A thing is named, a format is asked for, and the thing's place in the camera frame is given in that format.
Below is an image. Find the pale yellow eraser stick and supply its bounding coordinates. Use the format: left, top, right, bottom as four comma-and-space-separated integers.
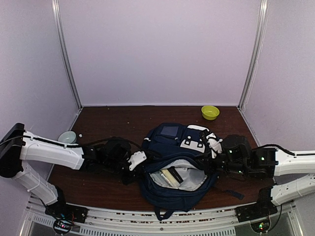
162, 169, 180, 188

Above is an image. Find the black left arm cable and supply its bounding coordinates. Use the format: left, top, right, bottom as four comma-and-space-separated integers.
81, 137, 163, 158

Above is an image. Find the right aluminium frame post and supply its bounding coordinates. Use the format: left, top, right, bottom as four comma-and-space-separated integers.
238, 0, 269, 112

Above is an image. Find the white marker pen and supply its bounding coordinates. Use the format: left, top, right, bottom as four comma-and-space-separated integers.
159, 171, 171, 186

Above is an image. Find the pale green ceramic bowl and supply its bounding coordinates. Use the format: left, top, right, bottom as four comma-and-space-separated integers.
58, 131, 77, 144

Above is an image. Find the navy blue student backpack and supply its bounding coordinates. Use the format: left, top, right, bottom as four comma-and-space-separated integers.
139, 122, 244, 221

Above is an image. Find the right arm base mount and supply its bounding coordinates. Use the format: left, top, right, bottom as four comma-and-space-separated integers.
235, 186, 278, 222

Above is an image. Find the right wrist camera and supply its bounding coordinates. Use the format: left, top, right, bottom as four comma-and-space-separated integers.
199, 129, 223, 159

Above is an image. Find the front aluminium rail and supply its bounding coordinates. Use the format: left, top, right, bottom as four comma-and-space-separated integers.
18, 195, 306, 236

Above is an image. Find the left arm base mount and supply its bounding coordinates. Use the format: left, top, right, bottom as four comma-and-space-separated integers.
42, 187, 88, 224

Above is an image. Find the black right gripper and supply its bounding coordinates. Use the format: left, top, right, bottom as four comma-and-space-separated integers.
193, 150, 248, 177

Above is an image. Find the left aluminium frame post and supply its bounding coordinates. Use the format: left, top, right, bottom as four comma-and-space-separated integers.
52, 0, 83, 111

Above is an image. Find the white power adapter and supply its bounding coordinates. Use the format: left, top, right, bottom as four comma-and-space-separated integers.
150, 172, 169, 188

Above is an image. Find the lime green bowl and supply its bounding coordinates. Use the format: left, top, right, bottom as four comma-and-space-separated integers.
201, 105, 220, 120

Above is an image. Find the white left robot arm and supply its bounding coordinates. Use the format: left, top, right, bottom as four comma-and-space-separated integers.
0, 123, 148, 218

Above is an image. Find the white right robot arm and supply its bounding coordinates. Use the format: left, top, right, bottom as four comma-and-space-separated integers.
196, 130, 315, 217

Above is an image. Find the blue cap black marker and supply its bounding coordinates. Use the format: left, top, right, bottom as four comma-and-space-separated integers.
168, 167, 183, 184

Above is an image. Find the aluminium frame post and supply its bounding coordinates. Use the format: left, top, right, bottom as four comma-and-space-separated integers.
238, 0, 269, 112
52, 0, 83, 111

